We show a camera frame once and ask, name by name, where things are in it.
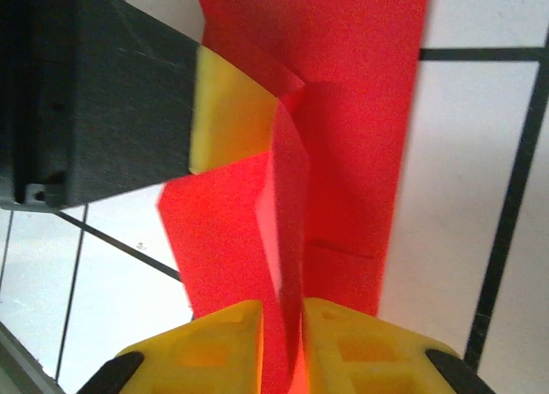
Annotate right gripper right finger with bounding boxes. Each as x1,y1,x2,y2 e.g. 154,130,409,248
301,296,491,394

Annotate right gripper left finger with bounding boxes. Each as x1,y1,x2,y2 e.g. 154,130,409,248
78,299,263,394

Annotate red square paper sheet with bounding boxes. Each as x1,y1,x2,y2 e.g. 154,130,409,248
155,0,431,394

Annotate aluminium table rail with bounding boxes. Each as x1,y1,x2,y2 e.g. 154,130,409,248
0,320,63,394

